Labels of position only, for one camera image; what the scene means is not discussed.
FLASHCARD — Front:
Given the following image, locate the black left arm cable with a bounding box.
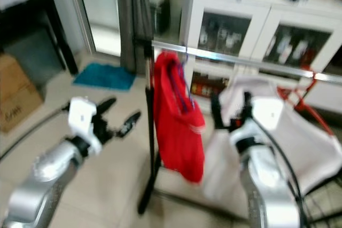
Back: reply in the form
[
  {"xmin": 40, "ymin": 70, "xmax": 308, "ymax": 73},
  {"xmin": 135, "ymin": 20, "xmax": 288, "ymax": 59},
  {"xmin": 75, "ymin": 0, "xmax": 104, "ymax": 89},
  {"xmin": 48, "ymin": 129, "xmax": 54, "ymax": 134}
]
[{"xmin": 0, "ymin": 106, "xmax": 73, "ymax": 160}]

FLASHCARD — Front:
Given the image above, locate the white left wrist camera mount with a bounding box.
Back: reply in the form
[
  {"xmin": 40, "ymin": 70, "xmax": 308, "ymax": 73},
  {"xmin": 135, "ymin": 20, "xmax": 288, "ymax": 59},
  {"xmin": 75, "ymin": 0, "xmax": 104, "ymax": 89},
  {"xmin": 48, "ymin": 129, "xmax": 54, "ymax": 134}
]
[{"xmin": 68, "ymin": 97, "xmax": 103, "ymax": 155}]

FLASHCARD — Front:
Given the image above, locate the teal floor mat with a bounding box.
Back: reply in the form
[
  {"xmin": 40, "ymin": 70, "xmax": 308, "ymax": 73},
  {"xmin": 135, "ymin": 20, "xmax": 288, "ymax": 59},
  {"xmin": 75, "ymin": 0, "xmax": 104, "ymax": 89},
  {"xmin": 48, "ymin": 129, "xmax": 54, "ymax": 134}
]
[{"xmin": 73, "ymin": 62, "xmax": 136, "ymax": 91}]

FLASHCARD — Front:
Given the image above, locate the white glass door cabinet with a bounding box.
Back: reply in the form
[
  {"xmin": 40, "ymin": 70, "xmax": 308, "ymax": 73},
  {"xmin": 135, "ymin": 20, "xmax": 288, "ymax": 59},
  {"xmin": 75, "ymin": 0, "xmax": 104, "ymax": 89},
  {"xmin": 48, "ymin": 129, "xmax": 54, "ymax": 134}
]
[{"xmin": 184, "ymin": 0, "xmax": 342, "ymax": 114}]

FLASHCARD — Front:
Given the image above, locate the grey curtain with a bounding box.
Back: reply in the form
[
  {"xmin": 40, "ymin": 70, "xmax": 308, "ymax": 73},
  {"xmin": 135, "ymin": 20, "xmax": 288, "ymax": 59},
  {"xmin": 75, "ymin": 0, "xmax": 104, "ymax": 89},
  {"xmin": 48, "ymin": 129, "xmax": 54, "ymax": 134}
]
[{"xmin": 118, "ymin": 0, "xmax": 153, "ymax": 74}]

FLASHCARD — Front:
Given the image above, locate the brown cardboard box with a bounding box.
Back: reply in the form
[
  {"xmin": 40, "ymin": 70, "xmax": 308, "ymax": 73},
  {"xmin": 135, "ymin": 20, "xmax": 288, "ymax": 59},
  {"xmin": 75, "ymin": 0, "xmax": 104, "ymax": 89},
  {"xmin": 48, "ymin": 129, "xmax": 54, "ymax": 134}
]
[{"xmin": 0, "ymin": 53, "xmax": 45, "ymax": 134}]

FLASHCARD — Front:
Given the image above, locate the glass sliding door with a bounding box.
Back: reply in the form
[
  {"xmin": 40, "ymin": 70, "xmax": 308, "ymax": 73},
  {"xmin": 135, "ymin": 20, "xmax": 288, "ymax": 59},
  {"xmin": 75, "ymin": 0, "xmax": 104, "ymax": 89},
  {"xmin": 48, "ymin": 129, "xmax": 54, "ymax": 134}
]
[{"xmin": 45, "ymin": 0, "xmax": 124, "ymax": 58}]

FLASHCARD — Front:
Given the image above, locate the blue clothes hanger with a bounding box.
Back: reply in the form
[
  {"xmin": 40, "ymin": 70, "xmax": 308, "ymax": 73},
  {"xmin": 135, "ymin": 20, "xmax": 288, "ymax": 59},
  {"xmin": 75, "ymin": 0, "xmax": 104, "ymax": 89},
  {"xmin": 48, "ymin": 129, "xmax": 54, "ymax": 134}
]
[{"xmin": 178, "ymin": 46, "xmax": 196, "ymax": 108}]

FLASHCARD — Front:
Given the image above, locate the red plastic clothes hanger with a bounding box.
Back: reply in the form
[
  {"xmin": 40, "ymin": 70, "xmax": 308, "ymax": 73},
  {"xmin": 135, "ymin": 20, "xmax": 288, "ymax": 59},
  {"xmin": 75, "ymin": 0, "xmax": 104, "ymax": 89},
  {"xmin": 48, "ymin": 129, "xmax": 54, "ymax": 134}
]
[{"xmin": 278, "ymin": 67, "xmax": 335, "ymax": 136}]

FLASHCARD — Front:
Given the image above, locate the black furniture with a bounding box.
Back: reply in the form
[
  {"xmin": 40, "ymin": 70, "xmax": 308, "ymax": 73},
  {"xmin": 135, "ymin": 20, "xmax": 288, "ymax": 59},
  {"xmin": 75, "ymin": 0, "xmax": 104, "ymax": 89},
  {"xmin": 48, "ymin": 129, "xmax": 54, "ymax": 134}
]
[{"xmin": 0, "ymin": 0, "xmax": 79, "ymax": 76}]

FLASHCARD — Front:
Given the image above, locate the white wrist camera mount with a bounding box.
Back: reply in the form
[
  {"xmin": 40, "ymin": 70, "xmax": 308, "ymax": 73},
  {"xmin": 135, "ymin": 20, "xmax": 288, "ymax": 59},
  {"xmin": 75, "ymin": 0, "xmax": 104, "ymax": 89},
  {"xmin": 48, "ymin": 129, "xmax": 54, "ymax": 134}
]
[
  {"xmin": 68, "ymin": 97, "xmax": 103, "ymax": 155},
  {"xmin": 230, "ymin": 97, "xmax": 285, "ymax": 143}
]

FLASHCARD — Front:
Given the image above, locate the chrome clothes rack rail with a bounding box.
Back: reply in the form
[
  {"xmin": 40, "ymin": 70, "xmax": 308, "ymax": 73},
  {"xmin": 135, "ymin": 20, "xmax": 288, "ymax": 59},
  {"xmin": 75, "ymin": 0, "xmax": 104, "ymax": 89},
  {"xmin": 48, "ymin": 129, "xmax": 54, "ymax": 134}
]
[{"xmin": 134, "ymin": 38, "xmax": 342, "ymax": 84}]

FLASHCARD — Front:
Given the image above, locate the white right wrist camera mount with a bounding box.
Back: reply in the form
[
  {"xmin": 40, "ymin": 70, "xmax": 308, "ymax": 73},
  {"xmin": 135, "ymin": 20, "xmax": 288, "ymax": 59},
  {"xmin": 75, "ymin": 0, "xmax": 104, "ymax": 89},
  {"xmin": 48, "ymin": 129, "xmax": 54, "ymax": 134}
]
[{"xmin": 230, "ymin": 97, "xmax": 285, "ymax": 143}]

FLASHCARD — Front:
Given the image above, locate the red striped t-shirt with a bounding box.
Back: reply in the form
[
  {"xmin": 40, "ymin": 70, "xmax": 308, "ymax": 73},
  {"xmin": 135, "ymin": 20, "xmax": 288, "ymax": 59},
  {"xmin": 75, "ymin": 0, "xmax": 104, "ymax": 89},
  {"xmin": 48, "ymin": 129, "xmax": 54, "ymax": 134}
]
[{"xmin": 152, "ymin": 52, "xmax": 207, "ymax": 184}]

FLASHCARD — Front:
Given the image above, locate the white shirt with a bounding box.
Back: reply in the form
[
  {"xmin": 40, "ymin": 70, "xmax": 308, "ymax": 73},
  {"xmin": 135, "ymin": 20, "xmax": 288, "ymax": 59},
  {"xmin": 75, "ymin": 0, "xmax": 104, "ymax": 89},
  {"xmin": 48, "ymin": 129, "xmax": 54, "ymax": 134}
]
[{"xmin": 202, "ymin": 75, "xmax": 342, "ymax": 214}]

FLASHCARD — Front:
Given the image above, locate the black clothes rack post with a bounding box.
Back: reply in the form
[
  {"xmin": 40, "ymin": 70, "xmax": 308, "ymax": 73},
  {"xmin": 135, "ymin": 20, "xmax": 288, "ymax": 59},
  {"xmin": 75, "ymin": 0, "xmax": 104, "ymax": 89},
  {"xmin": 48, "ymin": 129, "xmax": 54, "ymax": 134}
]
[{"xmin": 137, "ymin": 40, "xmax": 164, "ymax": 216}]

